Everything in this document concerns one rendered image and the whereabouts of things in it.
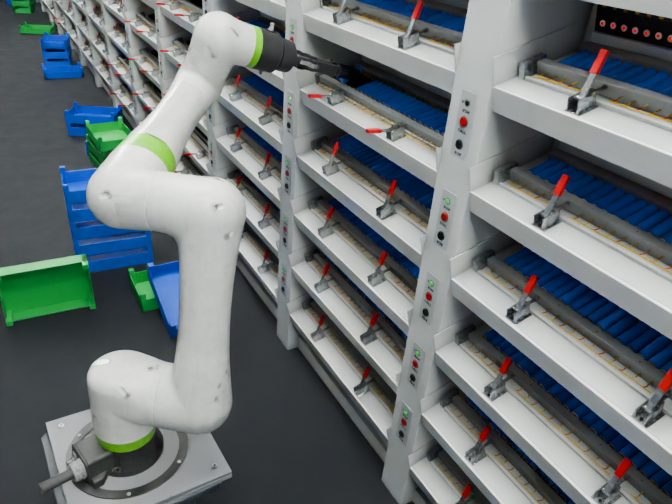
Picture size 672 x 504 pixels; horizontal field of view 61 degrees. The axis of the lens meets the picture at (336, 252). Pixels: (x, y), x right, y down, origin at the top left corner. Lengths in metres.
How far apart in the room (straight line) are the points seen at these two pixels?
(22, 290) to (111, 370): 1.18
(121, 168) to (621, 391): 0.91
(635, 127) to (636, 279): 0.21
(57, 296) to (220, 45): 1.38
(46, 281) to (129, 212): 1.34
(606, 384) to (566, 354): 0.08
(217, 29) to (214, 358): 0.68
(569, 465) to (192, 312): 0.73
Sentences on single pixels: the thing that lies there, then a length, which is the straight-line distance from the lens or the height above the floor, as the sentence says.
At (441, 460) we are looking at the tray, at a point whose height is 0.18.
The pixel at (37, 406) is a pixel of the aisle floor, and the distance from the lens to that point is 2.01.
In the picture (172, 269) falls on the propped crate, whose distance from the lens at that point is 2.32.
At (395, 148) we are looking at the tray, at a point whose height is 0.94.
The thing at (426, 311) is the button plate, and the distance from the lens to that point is 1.26.
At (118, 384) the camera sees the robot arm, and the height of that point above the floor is 0.55.
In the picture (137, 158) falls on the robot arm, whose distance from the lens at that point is 1.09.
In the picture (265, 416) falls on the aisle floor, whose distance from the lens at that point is 1.85.
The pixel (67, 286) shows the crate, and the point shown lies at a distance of 2.37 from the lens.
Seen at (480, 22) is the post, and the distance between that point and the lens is 1.05.
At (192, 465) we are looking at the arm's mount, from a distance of 1.36.
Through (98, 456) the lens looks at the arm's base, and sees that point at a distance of 1.33.
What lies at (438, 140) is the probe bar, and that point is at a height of 0.98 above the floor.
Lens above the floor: 1.37
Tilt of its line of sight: 31 degrees down
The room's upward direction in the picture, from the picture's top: 5 degrees clockwise
